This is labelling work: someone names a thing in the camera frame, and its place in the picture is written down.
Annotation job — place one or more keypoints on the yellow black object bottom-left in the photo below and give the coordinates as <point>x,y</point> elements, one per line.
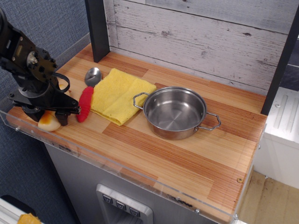
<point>13,211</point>

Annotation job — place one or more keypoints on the toy bread loaf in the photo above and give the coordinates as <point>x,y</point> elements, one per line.
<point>48,122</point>

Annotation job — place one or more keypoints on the red-handled metal spoon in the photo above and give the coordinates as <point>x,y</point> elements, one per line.
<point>92,78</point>

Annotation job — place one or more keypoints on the grey cabinet with dispenser panel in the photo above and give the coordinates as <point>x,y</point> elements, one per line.
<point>100,195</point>

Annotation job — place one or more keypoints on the black left post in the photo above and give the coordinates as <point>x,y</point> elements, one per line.
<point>98,28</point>

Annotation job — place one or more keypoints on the yellow folded cloth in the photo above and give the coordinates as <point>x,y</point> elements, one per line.
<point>113,96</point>

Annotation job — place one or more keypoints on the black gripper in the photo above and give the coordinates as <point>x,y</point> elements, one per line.
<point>35,97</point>

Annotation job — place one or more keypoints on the black post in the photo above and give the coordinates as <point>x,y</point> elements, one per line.
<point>98,28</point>
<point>282,64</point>

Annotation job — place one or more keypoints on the silver pot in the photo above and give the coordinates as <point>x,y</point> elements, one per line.
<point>174,113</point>

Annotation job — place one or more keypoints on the white side unit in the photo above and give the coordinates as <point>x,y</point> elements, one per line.
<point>277,156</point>

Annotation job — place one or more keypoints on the black right post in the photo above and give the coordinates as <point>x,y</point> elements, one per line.
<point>282,64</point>

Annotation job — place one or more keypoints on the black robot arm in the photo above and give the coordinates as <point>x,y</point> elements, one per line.
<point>35,73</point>

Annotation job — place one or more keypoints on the clear acrylic table guard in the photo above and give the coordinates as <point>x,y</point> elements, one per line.
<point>205,173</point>

